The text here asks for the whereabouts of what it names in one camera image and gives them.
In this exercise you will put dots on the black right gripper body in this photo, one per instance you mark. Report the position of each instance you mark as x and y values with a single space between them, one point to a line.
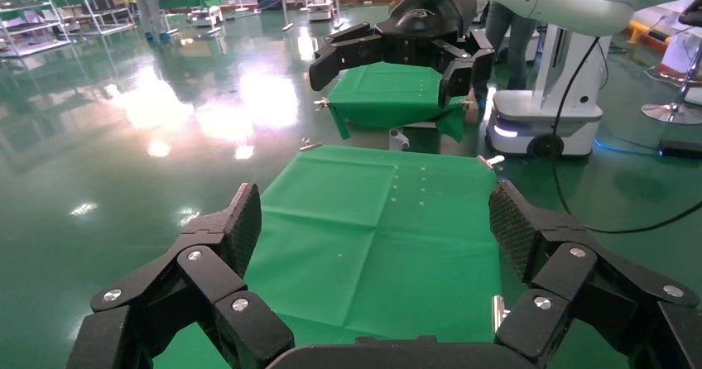
433 10

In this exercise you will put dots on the green tablecloth with yellow marks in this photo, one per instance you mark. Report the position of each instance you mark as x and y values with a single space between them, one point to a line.
356 246

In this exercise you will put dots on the black floor power box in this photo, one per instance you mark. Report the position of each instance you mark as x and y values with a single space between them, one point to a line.
680 149

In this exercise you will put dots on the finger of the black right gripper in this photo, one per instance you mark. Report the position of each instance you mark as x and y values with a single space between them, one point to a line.
466 73
345 51

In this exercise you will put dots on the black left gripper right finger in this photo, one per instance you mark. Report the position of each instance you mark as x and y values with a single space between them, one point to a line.
592 284

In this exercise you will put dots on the small white mobile robot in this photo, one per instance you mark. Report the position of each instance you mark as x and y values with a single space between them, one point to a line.
320 11

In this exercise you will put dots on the person in grey trousers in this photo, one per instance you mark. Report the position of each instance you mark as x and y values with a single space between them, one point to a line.
148 5

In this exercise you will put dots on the person in blue jeans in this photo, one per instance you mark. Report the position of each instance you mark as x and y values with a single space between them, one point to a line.
515 43

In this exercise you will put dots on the black swivel stool chrome base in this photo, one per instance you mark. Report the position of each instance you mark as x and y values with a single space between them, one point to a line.
677 111

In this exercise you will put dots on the plain green tablecloth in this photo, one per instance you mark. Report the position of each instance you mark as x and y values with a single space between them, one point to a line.
384 95

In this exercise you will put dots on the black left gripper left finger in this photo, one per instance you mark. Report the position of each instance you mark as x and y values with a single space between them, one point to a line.
164 290

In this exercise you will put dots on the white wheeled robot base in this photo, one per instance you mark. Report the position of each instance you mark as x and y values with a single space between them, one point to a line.
570 65

